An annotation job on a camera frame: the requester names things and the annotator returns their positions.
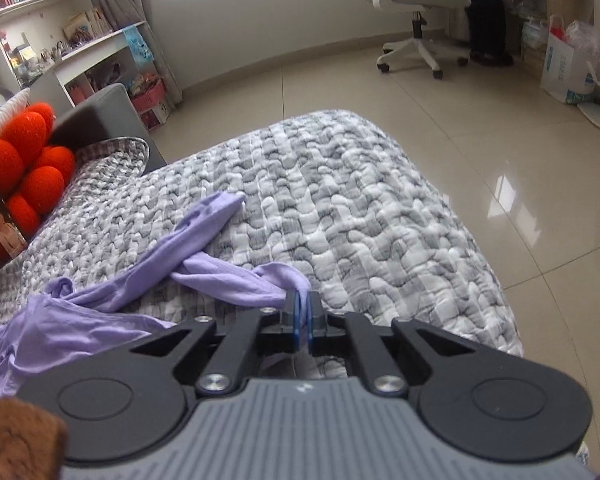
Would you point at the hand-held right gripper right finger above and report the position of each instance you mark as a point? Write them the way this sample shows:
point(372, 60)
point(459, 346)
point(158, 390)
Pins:
point(310, 327)

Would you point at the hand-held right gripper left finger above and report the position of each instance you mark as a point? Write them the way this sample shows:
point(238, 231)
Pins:
point(296, 327)

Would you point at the lilac garment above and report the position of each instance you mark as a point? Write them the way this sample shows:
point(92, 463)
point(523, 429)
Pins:
point(80, 330)

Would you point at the person's right forearm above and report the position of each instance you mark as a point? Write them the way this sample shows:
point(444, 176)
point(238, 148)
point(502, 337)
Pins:
point(20, 440)

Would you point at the grey quilted blanket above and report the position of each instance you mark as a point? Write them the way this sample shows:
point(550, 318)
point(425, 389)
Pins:
point(355, 210)

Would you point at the red storage box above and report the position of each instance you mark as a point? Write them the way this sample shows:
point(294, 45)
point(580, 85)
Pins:
point(150, 102)

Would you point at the grey sofa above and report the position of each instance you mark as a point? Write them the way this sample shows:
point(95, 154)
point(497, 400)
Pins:
point(100, 115)

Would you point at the printed photo card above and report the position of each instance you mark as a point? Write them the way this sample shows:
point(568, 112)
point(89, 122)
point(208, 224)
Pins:
point(5, 227)

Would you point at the blue printed hanging bag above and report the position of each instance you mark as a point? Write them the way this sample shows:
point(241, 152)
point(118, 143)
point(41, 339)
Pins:
point(137, 47)

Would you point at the red plush cushion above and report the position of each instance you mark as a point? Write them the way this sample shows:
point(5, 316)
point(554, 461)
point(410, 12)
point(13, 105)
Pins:
point(10, 160)

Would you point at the white bookshelf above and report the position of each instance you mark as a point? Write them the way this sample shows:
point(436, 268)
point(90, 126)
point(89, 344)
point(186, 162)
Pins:
point(96, 46)

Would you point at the white cardboard box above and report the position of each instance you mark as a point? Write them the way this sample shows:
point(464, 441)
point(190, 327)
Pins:
point(565, 72)

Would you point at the white wicker basket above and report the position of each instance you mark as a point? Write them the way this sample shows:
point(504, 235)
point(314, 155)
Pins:
point(2, 115)

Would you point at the leaning picture books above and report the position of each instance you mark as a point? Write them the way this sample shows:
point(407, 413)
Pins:
point(87, 25)

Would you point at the clear plastic bag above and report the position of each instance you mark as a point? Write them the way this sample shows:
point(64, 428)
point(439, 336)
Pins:
point(582, 35)

